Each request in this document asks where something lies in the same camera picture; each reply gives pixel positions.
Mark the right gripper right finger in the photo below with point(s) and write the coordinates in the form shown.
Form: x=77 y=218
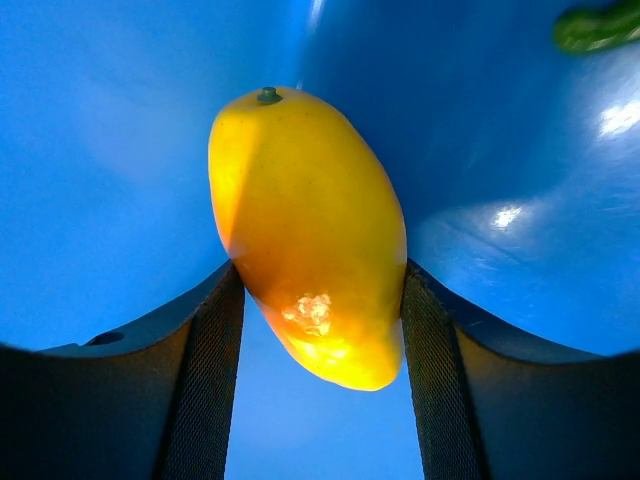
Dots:
x=492 y=401

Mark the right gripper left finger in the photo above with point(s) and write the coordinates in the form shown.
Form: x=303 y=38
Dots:
x=151 y=399

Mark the yellow orange mango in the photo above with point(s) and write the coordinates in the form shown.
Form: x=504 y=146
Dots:
x=311 y=222

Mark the blue plastic bin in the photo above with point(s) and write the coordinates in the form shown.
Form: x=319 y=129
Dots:
x=516 y=164

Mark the green chili pepper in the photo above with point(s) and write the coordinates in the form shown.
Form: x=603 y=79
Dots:
x=585 y=30

